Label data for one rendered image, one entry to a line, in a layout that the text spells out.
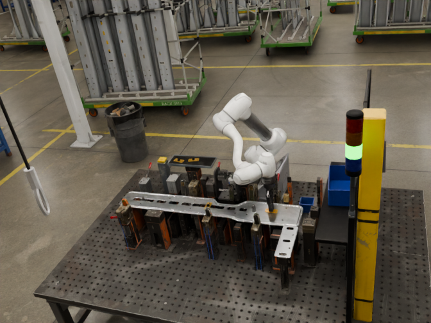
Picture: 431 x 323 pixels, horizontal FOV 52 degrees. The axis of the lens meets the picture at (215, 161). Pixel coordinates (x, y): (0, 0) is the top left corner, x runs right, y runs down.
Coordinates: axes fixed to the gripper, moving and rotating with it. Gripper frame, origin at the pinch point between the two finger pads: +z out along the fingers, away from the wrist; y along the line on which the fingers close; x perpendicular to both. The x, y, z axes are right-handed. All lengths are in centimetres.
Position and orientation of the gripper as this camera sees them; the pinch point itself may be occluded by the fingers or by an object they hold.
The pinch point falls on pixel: (270, 206)
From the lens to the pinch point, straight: 302.6
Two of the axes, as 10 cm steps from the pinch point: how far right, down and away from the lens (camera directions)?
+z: 1.4, 8.5, 5.1
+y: -3.2, 5.2, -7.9
